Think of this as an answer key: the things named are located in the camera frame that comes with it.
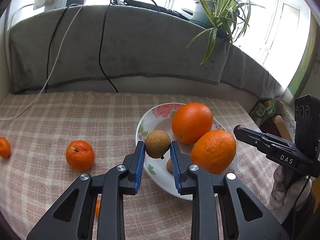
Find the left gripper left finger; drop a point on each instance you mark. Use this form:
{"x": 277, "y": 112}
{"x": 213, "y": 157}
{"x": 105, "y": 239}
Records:
{"x": 72, "y": 215}

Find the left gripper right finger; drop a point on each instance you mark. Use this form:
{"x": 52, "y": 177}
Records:
{"x": 222, "y": 199}

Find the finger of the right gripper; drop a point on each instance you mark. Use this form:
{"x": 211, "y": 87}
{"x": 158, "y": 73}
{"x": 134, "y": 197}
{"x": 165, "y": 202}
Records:
{"x": 260, "y": 138}

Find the large orange front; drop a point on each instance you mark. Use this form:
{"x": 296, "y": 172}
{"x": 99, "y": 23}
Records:
{"x": 214, "y": 151}

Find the large orange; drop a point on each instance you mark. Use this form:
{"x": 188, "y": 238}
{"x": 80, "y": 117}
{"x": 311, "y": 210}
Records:
{"x": 214, "y": 151}
{"x": 191, "y": 121}

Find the brown longan fruit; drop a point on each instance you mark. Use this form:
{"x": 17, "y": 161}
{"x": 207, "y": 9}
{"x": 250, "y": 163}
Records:
{"x": 157, "y": 143}

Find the small mandarin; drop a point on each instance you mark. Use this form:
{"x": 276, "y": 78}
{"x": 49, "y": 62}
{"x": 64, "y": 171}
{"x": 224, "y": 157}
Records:
{"x": 5, "y": 148}

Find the orange kumquat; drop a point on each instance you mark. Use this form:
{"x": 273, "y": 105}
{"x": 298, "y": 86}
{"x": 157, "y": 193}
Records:
{"x": 97, "y": 208}

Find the dark plum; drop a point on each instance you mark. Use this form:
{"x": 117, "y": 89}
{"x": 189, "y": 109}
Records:
{"x": 238, "y": 127}

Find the right gloved hand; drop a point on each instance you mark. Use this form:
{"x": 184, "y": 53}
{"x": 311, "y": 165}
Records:
{"x": 282, "y": 198}

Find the green snack package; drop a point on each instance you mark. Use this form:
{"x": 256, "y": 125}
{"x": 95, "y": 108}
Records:
{"x": 263, "y": 111}

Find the mandarin with stem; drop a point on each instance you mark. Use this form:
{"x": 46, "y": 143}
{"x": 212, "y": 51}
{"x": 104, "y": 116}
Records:
{"x": 80, "y": 155}

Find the large orange back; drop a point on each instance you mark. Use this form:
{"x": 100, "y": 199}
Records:
{"x": 191, "y": 121}

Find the pink plaid tablecloth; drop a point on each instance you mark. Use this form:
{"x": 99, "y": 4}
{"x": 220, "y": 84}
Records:
{"x": 37, "y": 173}

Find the spider plant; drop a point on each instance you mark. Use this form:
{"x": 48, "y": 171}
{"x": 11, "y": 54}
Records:
{"x": 230, "y": 15}

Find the green fleece cover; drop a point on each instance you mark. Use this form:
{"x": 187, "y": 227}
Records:
{"x": 93, "y": 42}

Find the black adapter on sill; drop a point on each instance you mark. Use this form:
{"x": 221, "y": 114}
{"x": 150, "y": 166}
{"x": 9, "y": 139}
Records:
{"x": 184, "y": 15}

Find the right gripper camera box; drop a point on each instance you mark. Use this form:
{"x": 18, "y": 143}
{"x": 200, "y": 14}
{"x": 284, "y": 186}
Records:
{"x": 307, "y": 125}

